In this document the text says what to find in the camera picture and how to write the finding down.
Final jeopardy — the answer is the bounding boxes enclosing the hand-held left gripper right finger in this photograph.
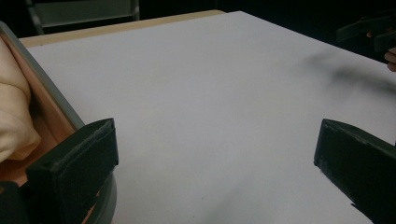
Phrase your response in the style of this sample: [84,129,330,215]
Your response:
[313,119,396,224]

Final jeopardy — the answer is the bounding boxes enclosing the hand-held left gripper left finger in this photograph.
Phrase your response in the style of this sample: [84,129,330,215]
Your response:
[26,118,120,224]

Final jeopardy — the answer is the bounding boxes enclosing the cream baby pants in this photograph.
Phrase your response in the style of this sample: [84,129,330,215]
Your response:
[0,36,42,162]

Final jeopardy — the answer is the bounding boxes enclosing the pink basket with grey rim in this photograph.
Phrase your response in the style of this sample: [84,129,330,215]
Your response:
[0,21,118,224]

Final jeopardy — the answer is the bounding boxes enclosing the white metal stand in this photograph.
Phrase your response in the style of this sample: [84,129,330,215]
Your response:
[26,0,141,35]

